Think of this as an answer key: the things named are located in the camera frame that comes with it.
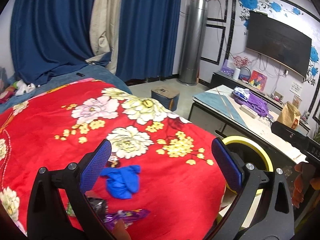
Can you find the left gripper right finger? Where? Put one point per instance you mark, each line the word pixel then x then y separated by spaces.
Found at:
pixel 273 219

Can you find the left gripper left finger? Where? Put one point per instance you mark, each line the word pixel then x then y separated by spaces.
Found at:
pixel 47 217

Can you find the green black pea snack bag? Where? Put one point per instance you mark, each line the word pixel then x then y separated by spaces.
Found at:
pixel 99 205

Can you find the purple candy wrapper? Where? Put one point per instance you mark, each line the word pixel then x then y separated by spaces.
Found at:
pixel 128 217

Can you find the yellow rimmed black trash bin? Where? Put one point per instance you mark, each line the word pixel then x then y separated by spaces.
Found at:
pixel 249 152

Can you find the person's hand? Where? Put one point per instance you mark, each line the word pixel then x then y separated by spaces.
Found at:
pixel 300 183

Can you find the brown paper snack bag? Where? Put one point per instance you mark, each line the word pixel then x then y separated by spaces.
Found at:
pixel 289 116

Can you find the black tv cabinet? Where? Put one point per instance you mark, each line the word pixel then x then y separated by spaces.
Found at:
pixel 218 78

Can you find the beige power strip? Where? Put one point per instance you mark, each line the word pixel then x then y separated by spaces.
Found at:
pixel 249 111

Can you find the colourful portrait painting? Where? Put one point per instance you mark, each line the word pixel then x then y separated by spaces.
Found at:
pixel 257 80

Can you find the blue rubber glove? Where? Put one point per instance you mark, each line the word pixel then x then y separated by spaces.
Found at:
pixel 123 182

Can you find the white tissue pack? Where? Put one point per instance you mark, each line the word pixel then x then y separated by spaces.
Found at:
pixel 242 93

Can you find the coffee table with drawers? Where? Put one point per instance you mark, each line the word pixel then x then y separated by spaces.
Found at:
pixel 216 112

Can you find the black red snack wrapper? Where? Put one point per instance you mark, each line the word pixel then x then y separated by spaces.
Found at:
pixel 113 161

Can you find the round black mirror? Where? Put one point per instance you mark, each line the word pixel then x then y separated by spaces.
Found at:
pixel 245 74

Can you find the white vase with red flowers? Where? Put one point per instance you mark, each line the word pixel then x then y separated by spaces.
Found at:
pixel 239 62

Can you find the black curved television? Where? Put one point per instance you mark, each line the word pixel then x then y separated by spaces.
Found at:
pixel 279 41

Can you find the red floral blanket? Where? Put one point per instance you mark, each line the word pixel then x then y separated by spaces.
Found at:
pixel 180 183

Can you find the white plush toy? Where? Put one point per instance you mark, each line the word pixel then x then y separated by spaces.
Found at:
pixel 23 88

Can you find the small blue stool box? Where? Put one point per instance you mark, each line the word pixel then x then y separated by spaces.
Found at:
pixel 167 96

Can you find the silver tower air conditioner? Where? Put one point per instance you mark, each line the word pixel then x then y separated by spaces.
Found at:
pixel 193 42

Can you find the blue sofa cover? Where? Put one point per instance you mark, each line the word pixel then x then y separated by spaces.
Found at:
pixel 93 71

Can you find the blue curtain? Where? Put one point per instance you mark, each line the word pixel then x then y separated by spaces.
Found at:
pixel 49 38

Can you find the beige curtain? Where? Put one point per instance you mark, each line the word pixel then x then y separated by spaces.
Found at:
pixel 104 32

